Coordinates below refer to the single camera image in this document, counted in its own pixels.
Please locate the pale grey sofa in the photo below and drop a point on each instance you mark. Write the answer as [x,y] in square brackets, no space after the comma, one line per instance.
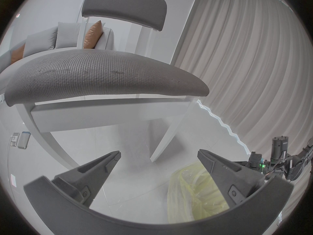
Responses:
[106,39]

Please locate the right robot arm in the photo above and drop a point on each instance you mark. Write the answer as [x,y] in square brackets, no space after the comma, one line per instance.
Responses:
[296,166]

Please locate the grey cushion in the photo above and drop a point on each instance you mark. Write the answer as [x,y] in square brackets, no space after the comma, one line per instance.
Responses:
[39,43]
[67,34]

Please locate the white curtain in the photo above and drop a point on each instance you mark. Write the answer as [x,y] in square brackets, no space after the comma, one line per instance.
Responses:
[244,57]

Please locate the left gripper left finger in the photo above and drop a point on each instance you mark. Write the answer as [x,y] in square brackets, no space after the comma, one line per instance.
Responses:
[84,177]

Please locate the orange cushion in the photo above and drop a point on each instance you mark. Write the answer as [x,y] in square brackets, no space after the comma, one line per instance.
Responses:
[17,54]
[92,34]

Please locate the white chair with grey seat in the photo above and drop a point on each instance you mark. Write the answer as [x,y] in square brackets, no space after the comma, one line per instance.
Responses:
[97,70]

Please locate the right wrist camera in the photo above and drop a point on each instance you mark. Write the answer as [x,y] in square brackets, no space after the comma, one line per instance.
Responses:
[280,146]

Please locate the yellow plastic bag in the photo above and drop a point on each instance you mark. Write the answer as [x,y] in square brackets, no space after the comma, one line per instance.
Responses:
[185,194]

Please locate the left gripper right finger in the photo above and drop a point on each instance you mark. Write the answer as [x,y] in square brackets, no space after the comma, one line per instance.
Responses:
[227,177]

